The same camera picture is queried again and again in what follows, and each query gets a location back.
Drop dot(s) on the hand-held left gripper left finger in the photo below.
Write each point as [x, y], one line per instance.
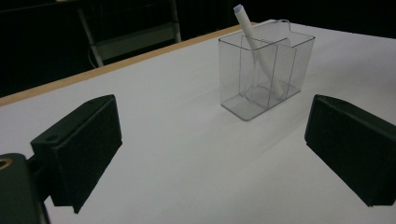
[81, 146]

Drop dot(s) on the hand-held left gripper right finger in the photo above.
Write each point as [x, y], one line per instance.
[355, 149]

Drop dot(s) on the clear plastic pen holder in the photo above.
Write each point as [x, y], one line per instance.
[236, 81]

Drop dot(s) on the white pen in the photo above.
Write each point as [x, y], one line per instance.
[249, 29]

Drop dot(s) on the white table cover sheet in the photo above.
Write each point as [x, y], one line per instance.
[186, 155]

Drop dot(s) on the metal chair frame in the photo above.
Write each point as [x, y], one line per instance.
[134, 40]

